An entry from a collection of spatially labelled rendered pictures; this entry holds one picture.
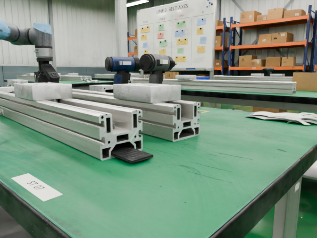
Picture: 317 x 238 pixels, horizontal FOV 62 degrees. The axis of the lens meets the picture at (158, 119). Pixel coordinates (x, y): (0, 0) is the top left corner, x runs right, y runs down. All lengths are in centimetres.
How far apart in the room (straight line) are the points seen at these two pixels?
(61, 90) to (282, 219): 77
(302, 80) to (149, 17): 281
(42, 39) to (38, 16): 1230
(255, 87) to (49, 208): 196
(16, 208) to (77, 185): 8
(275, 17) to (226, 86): 849
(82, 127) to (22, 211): 21
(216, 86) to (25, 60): 1143
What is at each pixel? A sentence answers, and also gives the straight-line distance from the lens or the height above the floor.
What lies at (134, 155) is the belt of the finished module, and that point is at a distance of 49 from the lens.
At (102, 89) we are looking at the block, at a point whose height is 86.
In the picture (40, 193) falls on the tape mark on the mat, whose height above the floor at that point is 78.
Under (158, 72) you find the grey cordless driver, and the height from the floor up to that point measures 94.
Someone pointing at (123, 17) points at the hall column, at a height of 271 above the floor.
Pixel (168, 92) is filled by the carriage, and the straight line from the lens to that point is 68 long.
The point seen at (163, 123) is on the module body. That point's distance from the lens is 64.
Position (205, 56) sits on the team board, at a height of 114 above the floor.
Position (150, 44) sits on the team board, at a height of 138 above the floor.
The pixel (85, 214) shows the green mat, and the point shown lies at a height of 78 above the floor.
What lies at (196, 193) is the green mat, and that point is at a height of 78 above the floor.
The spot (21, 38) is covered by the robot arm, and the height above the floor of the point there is 108.
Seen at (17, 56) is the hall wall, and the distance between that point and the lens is 1303.
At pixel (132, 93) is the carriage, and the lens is 69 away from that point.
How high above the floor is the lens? 94
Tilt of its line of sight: 10 degrees down
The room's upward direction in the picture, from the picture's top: straight up
